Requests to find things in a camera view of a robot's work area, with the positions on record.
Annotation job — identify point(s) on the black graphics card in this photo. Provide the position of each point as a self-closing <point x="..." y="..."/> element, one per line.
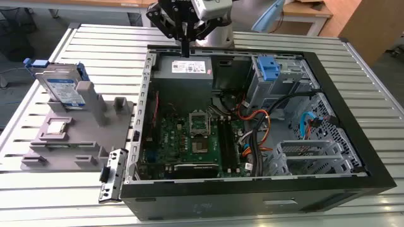
<point x="195" y="169"/>

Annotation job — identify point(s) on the grey power supply unit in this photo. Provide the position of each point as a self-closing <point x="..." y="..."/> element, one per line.
<point x="186" y="75"/>

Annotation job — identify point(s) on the green RAM stick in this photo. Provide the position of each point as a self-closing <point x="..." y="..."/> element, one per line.
<point x="63" y="145"/>

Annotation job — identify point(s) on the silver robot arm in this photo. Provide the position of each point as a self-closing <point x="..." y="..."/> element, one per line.
<point x="218" y="35"/>

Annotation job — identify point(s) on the hard disk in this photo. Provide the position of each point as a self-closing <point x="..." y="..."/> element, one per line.
<point x="62" y="89"/>

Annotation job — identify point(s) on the black RAM slot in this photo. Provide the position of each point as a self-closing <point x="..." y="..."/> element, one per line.
<point x="232" y="142"/>
<point x="223" y="142"/>

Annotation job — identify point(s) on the silver CPU chip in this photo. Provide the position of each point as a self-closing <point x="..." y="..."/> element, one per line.
<point x="56" y="127"/>

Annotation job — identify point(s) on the blue drive cage latch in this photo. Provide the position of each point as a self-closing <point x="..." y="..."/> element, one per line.
<point x="268" y="68"/>

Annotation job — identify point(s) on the black waste bin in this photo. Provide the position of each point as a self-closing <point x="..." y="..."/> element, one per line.
<point x="19" y="49"/>

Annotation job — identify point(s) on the brown wooden cabinet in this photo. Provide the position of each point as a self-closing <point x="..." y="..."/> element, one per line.
<point x="372" y="28"/>

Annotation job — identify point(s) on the green motherboard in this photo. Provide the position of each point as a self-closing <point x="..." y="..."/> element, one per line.
<point x="176" y="142"/>

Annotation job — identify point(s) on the black PC case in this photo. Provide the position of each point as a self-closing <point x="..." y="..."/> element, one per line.
<point x="252" y="196"/>

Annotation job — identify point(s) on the grey expansion slot bracket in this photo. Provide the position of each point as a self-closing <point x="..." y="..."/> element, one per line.
<point x="114" y="175"/>

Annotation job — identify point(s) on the CPU socket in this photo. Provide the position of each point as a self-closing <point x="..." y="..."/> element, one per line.
<point x="199" y="124"/>

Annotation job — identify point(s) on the wooden desk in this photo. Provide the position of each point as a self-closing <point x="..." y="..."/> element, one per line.
<point x="303" y="16"/>

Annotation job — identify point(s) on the grey metal desk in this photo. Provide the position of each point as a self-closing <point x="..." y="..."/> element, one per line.
<point x="79" y="6"/>

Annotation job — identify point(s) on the tall grey drive cage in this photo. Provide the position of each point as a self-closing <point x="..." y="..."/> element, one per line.
<point x="284" y="89"/>

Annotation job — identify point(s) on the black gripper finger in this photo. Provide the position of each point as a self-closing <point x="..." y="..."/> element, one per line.
<point x="206" y="29"/>
<point x="164" y="23"/>

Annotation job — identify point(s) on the grey parts rack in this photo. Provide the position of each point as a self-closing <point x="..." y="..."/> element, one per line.
<point x="82" y="142"/>

